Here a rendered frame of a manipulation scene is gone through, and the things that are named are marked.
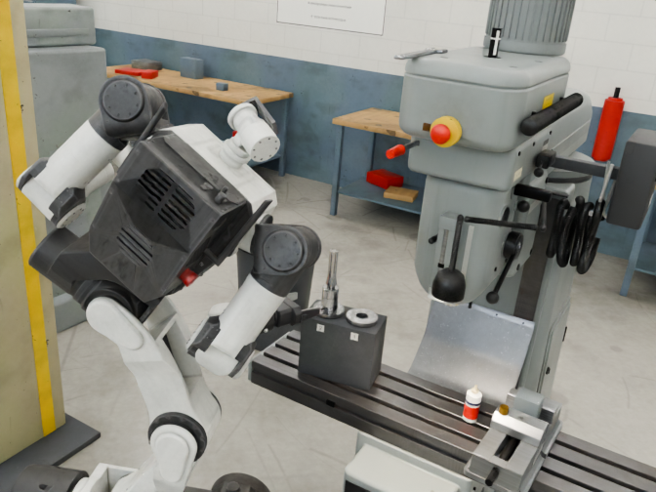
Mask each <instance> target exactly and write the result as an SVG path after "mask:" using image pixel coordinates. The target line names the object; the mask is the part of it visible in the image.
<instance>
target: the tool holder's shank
mask: <svg viewBox="0 0 656 492"><path fill-rule="evenodd" d="M338 253H339V251H338V250H336V249H331V250H330V253H329V265H328V275H327V279H326V285H327V287H328V288H330V289H333V288H335V286H336V285H337V277H336V274H337V263H338Z"/></svg>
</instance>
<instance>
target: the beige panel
mask: <svg viewBox="0 0 656 492"><path fill-rule="evenodd" d="M38 159H39V153H38V143H37V134H36V124H35V114H34V104H33V96H32V86H31V76H30V66H29V56H28V47H27V37H26V27H25V17H24V7H23V0H0V492H10V490H11V488H12V486H13V484H14V482H15V481H16V479H17V477H18V476H19V475H20V473H21V472H22V470H23V469H24V468H25V467H27V466H29V465H32V464H36V465H49V466H59V465H60V464H62V463H63V462H65V461H66V460H68V459H69V458H71V457H72V456H73V455H75V454H76V453H78V452H79V451H81V450H82V449H84V448H85V447H87V446H88V445H90V444H91V443H93V442H94V441H96V440H97V439H99V438H100V437H101V433H100V432H99V431H98V430H95V429H93V428H91V427H90V426H88V425H86V424H84V423H82V422H81V421H79V420H77V419H75V418H73V417H72V416H70V415H68V414H66V413H64V405H63V395H62V376H61V367H60V357H59V347H58V338H57V328H56V319H55V309H54V299H53V289H52V281H50V280H49V279H48V278H46V277H45V276H44V275H42V274H41V273H40V272H38V271H37V270H36V269H34V268H33V267H32V266H30V265H29V264H28V260H29V257H30V255H31V254H32V252H33V251H34V250H35V248H36V247H37V246H38V244H39V243H40V242H41V241H42V240H43V239H44V238H45V237H46V236H47V230H46V221H45V215H44V214H43V213H42V212H41V211H40V210H39V209H38V208H37V207H36V206H35V205H34V204H33V203H32V202H31V201H30V200H29V199H28V198H27V197H26V196H25V195H24V194H23V193H22V192H21V191H20V190H19V189H18V188H17V187H16V183H17V179H18V177H19V176H20V175H21V174H22V173H23V172H24V171H25V170H26V169H28V168H29V167H30V166H32V165H33V164H34V163H35V162H36V161H37V160H38Z"/></svg>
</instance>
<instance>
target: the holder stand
mask: <svg viewBox="0 0 656 492"><path fill-rule="evenodd" d="M309 308H320V314H319V315H317V316H315V317H313V318H311V319H308V320H306V321H303V323H302V325H301V339H300V353H299V368H298V371H299V372H301V373H305V374H309V375H312V376H315V377H318V378H322V379H326V380H329V381H333V382H336V383H340V384H344V385H347V386H351V387H354V388H358V389H362V390H368V391H369V390H370V388H371V387H372V385H373V383H374V382H375V380H376V378H377V376H378V374H379V372H380V370H381V364H382V356H383V348H384V341H385V334H386V326H387V316H386V315H382V314H378V313H375V312H374V311H372V310H369V309H366V308H353V307H346V306H343V305H341V304H340V303H338V308H337V310H335V311H325V310H323V309H322V308H321V300H316V301H315V302H314V303H313V304H312V305H311V306H310V307H309Z"/></svg>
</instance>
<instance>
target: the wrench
mask: <svg viewBox="0 0 656 492"><path fill-rule="evenodd" d="M436 53H438V54H445V53H448V49H441V50H436V49H435V48H433V47H430V48H426V49H425V50H423V51H417V52H412V53H406V54H401V55H395V56H394V59H396V60H407V59H412V58H416V57H421V56H426V55H431V54H436Z"/></svg>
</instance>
